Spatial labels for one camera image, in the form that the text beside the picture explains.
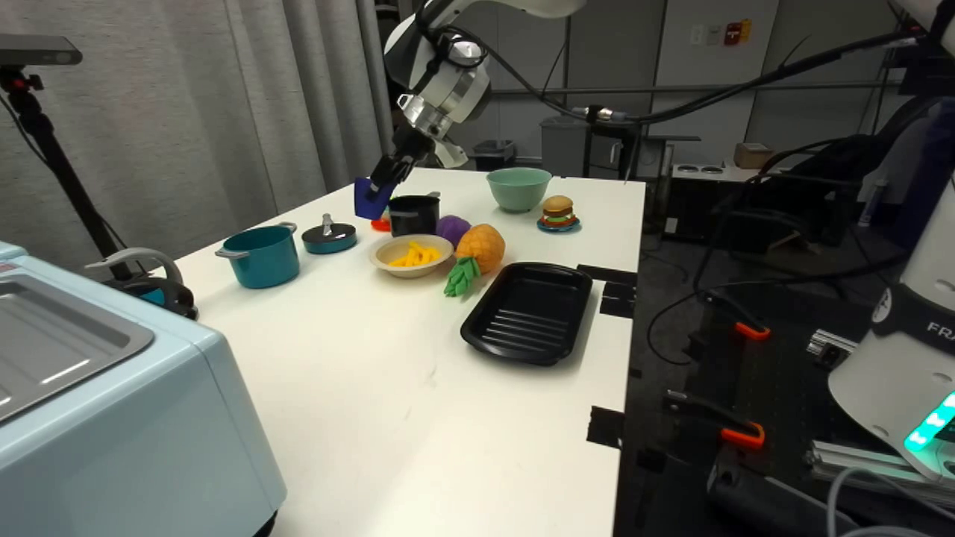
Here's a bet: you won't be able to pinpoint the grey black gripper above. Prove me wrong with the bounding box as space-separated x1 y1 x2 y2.
371 92 468 196

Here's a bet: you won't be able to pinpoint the blue cup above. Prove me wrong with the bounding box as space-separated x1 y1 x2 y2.
355 175 392 222

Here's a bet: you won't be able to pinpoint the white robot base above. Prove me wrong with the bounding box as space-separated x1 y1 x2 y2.
826 178 955 483

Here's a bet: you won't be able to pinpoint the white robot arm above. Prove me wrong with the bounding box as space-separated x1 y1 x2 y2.
368 0 589 199

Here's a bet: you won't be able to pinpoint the beige plate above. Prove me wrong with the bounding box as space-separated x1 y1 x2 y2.
374 237 453 278

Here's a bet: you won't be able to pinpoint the blue small plate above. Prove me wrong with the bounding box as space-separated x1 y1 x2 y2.
537 217 581 234

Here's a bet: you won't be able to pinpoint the black saucepan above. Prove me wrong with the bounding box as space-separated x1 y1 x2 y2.
387 196 440 237

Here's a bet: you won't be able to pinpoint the red green toy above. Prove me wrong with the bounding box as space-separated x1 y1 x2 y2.
371 217 392 234

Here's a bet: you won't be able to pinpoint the purple plush eggplant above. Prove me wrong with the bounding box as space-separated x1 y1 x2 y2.
435 216 472 244

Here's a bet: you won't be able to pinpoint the black pot lid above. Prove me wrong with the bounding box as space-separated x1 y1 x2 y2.
302 216 358 254

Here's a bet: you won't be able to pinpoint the yellow food pieces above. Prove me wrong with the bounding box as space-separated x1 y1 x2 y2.
392 243 440 269

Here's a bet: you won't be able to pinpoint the orange plush pineapple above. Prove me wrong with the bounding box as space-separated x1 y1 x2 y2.
444 223 504 299

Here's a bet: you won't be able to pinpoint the mint green bowl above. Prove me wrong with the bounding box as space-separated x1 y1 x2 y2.
487 166 552 216

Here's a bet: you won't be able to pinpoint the teal pot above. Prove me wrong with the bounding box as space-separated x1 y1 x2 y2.
217 223 299 290

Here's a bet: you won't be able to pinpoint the toy burger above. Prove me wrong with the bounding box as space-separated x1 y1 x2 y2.
540 193 575 222

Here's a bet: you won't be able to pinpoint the black rectangular tray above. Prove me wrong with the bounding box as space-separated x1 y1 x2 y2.
460 263 590 366

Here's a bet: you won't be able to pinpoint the light blue toaster oven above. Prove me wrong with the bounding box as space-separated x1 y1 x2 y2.
0 244 287 537

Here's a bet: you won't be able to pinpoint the right orange clamp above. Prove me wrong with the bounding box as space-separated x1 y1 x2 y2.
702 293 772 342

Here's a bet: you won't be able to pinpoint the orange clamp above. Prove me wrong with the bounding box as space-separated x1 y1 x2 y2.
702 293 772 342
665 392 768 454

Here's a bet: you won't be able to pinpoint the left orange clamp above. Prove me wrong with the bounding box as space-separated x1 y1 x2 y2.
665 392 768 454

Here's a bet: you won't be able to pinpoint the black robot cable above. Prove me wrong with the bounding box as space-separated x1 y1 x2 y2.
474 26 938 128

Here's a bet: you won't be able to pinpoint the black camera tripod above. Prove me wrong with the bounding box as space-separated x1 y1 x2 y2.
0 34 120 257

